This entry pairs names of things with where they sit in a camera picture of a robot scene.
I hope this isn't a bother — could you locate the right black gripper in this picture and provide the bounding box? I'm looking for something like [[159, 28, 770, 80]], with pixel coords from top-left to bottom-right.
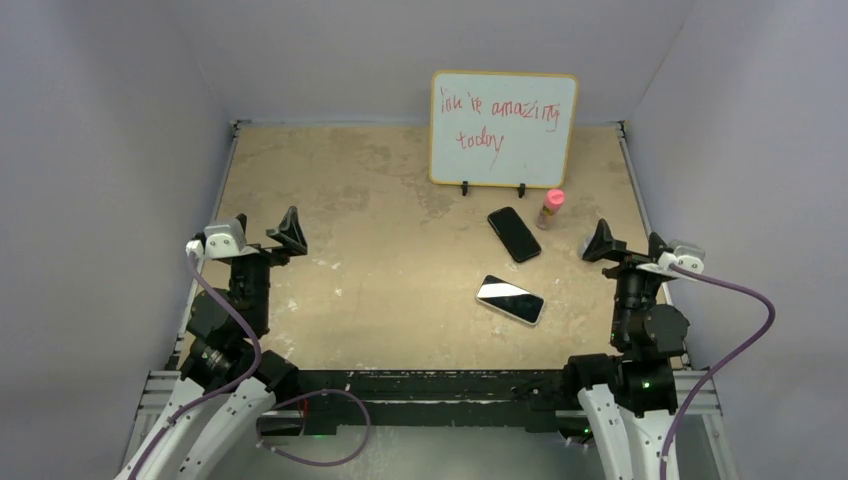
[[581, 218, 671, 344]]

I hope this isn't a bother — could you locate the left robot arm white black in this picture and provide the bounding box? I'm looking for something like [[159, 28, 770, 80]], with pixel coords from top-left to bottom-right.
[[118, 206, 308, 479]]

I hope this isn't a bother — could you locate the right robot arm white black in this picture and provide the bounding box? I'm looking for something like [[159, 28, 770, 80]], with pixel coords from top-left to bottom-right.
[[561, 219, 689, 479]]

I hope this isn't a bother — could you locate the black phone without case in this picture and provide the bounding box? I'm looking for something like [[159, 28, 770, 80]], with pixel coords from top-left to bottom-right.
[[487, 206, 542, 263]]

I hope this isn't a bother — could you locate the pink capped small bottle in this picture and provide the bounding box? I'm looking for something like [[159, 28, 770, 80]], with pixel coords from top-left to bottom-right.
[[536, 189, 566, 230]]

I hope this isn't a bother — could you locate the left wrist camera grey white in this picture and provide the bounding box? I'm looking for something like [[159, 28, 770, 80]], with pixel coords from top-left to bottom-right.
[[185, 218, 249, 260]]

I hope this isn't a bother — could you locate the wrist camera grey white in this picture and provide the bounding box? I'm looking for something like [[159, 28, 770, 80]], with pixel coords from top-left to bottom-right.
[[638, 241, 705, 279], [185, 218, 249, 260]]

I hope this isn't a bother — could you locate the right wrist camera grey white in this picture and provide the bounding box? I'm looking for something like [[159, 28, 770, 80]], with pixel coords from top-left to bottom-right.
[[638, 241, 705, 279]]

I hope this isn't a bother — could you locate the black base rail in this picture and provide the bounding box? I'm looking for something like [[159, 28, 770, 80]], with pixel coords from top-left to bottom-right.
[[259, 369, 591, 440]]

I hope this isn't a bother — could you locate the white board yellow frame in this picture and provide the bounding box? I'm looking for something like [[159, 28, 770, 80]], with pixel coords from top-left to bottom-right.
[[429, 70, 579, 189]]

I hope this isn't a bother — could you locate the aluminium frame rail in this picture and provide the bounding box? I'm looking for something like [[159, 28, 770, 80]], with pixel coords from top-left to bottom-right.
[[127, 370, 738, 479]]

